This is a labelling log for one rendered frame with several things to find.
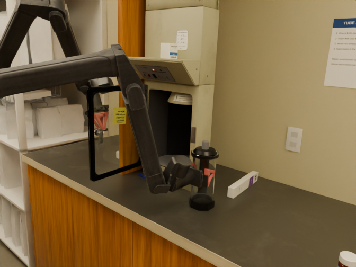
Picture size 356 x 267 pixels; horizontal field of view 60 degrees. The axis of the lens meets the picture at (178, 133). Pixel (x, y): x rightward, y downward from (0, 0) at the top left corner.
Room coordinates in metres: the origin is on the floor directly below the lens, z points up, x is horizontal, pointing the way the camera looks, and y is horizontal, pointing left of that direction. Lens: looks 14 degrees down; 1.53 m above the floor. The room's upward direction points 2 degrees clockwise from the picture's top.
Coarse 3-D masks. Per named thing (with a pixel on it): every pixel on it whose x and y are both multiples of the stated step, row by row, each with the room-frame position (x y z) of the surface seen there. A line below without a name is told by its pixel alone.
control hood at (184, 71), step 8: (136, 64) 1.37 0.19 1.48; (144, 64) 1.33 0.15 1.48; (152, 64) 1.30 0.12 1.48; (160, 64) 1.27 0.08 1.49; (168, 64) 1.24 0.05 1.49; (176, 64) 1.21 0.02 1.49; (184, 64) 1.19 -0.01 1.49; (192, 64) 1.23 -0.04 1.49; (176, 72) 1.25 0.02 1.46; (184, 72) 1.22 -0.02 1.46; (192, 72) 1.23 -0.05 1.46; (152, 80) 1.41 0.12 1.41; (160, 80) 1.36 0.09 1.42; (176, 80) 1.29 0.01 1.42; (184, 80) 1.26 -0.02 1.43; (192, 80) 1.24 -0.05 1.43
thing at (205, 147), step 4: (204, 140) 1.16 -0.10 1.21; (204, 144) 1.14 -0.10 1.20; (208, 144) 1.14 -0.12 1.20; (196, 148) 1.15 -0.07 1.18; (200, 148) 1.15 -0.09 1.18; (204, 148) 1.14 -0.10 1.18; (208, 148) 1.14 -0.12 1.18; (212, 148) 1.16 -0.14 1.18; (196, 152) 1.13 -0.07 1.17; (200, 152) 1.12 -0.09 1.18; (204, 152) 1.11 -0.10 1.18; (208, 152) 1.11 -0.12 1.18; (212, 152) 1.12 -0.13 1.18; (216, 152) 1.14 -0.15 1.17
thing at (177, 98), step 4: (172, 92) 1.41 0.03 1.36; (176, 92) 1.39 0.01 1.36; (172, 96) 1.39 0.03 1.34; (176, 96) 1.37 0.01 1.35; (180, 96) 1.37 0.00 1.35; (184, 96) 1.36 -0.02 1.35; (188, 96) 1.36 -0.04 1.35; (168, 100) 1.41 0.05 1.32; (172, 100) 1.38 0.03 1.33; (176, 100) 1.37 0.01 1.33; (180, 100) 1.36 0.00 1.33; (184, 100) 1.35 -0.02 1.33; (188, 100) 1.35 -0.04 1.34; (192, 100) 1.36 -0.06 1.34; (184, 104) 1.35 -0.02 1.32; (188, 104) 1.35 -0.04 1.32
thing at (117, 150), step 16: (96, 96) 1.24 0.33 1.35; (112, 96) 1.31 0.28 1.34; (96, 112) 1.24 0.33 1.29; (112, 112) 1.31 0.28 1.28; (96, 128) 1.24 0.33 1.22; (112, 128) 1.31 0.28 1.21; (128, 128) 1.38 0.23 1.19; (96, 144) 1.24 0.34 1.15; (112, 144) 1.31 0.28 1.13; (128, 144) 1.38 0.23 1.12; (96, 160) 1.24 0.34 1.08; (112, 160) 1.31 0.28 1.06; (128, 160) 1.38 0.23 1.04
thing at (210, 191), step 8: (192, 152) 1.14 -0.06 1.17; (200, 160) 1.11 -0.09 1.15; (208, 160) 1.11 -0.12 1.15; (216, 160) 1.14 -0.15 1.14; (200, 168) 1.11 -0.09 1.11; (208, 168) 1.11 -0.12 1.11; (192, 192) 1.13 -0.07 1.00; (200, 192) 1.11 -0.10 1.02; (208, 192) 1.11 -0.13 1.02; (192, 200) 1.13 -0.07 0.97; (200, 200) 1.11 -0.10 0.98; (208, 200) 1.11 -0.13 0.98
